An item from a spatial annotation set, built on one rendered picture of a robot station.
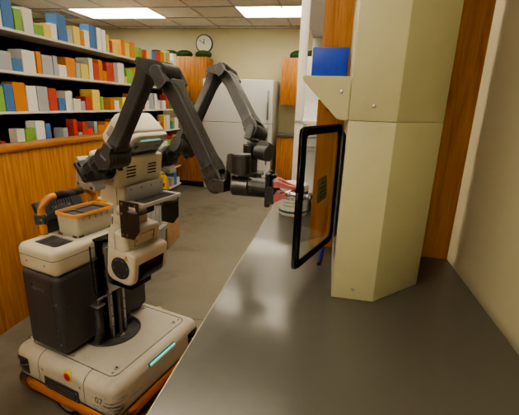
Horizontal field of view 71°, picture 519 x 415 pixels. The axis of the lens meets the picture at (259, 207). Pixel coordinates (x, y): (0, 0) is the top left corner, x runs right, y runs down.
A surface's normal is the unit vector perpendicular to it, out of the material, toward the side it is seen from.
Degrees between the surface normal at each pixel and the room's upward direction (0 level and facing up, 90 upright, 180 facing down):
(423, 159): 90
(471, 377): 0
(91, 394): 90
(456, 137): 90
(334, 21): 90
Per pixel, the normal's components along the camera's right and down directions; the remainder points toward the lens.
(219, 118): -0.19, 0.26
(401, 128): 0.56, 0.25
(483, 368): 0.04, -0.96
